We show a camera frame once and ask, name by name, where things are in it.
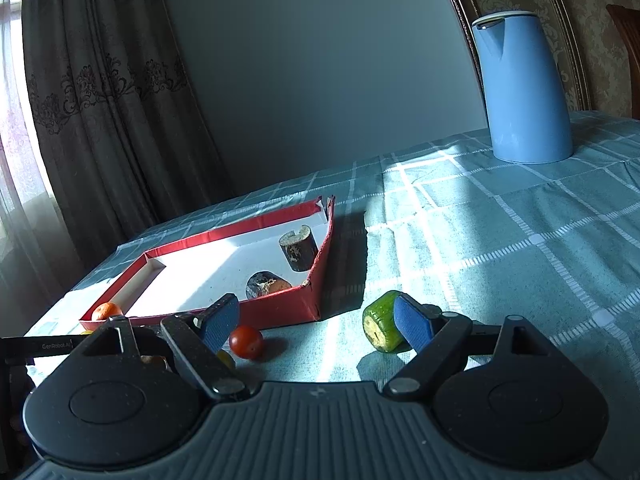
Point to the large green tomato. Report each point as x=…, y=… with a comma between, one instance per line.
x=225, y=357

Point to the teal checkered tablecloth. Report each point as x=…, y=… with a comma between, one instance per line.
x=450, y=225

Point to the wooden chair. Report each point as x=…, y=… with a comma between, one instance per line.
x=626, y=20

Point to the dark wooden headboard frame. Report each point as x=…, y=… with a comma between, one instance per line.
x=591, y=58

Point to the blue electric kettle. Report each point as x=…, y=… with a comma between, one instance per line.
x=525, y=103

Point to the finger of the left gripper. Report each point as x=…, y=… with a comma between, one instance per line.
x=29, y=348

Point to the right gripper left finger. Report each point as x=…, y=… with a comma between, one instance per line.
x=194, y=340

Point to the red cardboard tray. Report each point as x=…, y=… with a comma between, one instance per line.
x=188, y=275

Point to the green cucumber piece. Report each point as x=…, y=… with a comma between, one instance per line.
x=379, y=326

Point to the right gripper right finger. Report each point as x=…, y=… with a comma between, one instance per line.
x=438, y=339

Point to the orange mandarin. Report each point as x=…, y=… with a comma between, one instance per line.
x=105, y=311

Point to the dark brown curtain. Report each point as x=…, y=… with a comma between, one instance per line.
x=123, y=142

